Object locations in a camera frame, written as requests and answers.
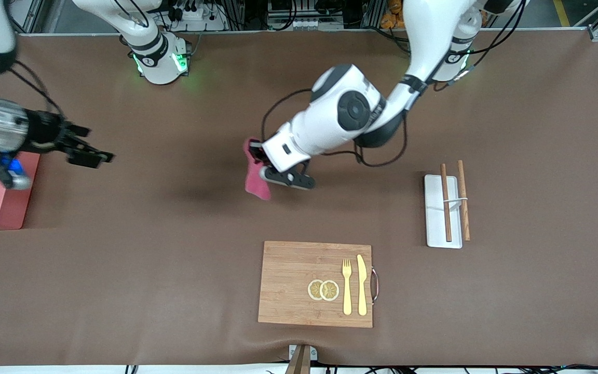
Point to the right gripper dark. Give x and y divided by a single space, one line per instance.
44 133

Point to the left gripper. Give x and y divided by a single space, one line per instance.
255 151

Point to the dark red cloth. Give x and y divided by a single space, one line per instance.
256 182

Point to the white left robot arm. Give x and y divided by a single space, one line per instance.
351 111

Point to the wooden cutting board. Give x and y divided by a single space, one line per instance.
294 275

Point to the white power strip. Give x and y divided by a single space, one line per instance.
198 18
296 24

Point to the lemon slice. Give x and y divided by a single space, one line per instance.
313 290
330 291

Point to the yellow plastic fork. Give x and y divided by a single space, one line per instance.
347 291

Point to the yellow plastic knife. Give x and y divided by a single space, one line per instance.
362 291

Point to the white rectangular tray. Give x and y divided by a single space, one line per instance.
435 208

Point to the orange snack packets pile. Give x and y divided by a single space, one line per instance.
393 15

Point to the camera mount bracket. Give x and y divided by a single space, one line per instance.
301 358

